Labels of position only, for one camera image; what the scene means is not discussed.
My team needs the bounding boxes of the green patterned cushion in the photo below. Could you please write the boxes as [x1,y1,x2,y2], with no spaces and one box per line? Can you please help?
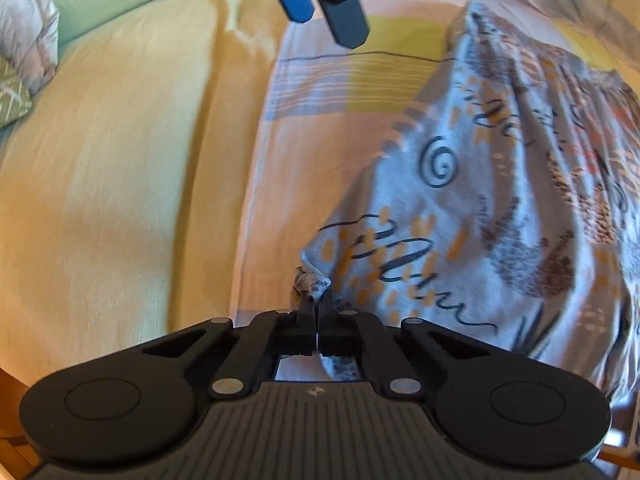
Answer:
[0,54,34,132]

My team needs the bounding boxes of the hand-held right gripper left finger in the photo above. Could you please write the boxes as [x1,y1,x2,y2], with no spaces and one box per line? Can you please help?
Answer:
[141,300,318,401]

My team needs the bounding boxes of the yellow bed sheet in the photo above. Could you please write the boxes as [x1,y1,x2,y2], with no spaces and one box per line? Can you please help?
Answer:
[0,0,301,391]

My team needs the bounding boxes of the grey printed pants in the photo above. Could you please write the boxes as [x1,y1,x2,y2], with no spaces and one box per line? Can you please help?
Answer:
[291,1,640,403]

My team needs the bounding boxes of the wooden bed frame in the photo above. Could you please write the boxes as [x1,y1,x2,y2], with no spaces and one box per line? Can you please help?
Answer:
[0,367,48,480]

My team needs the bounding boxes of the white checked pillow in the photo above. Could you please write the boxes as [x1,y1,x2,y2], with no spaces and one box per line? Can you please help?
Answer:
[0,0,61,95]

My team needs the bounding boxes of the striped pastel quilt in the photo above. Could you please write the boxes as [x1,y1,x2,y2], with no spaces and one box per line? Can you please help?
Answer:
[235,0,640,321]

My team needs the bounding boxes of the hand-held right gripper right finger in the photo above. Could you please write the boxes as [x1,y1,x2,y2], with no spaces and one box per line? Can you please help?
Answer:
[317,292,498,401]

